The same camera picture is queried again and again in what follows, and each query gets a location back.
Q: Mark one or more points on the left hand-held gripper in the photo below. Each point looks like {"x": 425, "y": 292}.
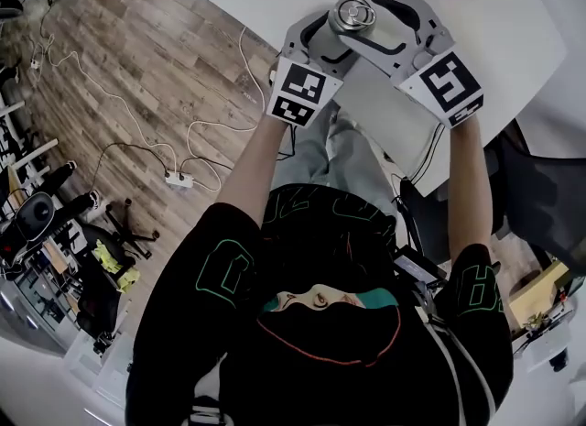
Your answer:
{"x": 300, "y": 87}

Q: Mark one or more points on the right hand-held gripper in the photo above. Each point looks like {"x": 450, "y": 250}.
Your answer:
{"x": 448, "y": 87}

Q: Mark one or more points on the silver metal knob with ring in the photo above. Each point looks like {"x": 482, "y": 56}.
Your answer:
{"x": 352, "y": 16}

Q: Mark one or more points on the person's left forearm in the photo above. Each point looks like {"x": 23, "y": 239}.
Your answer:
{"x": 254, "y": 172}

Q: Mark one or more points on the person's right forearm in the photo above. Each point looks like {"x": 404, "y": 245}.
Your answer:
{"x": 469, "y": 186}

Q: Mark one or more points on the person's grey trousers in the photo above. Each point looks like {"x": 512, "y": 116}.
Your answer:
{"x": 334, "y": 158}

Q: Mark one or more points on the white power strip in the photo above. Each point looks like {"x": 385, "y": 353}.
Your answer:
{"x": 179, "y": 179}

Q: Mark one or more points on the black mesh office chair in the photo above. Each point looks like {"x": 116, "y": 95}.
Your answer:
{"x": 545, "y": 190}

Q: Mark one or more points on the grey waist device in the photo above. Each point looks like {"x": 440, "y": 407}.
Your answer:
{"x": 412, "y": 266}

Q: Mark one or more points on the light wooden desk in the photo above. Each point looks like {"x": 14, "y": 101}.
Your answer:
{"x": 540, "y": 289}

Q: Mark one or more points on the yellow safety vest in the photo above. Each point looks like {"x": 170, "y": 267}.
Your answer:
{"x": 112, "y": 264}

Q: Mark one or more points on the small desk plant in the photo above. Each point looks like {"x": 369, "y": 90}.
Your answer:
{"x": 538, "y": 322}

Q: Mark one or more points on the person's black printed shirt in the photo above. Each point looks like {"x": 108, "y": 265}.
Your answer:
{"x": 320, "y": 369}

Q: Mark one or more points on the black swivel chair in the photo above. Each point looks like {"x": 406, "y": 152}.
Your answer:
{"x": 91, "y": 309}

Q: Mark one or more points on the cluttered storage shelf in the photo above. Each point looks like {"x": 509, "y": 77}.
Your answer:
{"x": 41, "y": 296}

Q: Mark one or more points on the clear plastic storage box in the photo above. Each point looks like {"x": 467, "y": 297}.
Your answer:
{"x": 110, "y": 369}

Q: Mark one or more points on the white desk frame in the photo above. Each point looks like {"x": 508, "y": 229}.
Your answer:
{"x": 36, "y": 151}

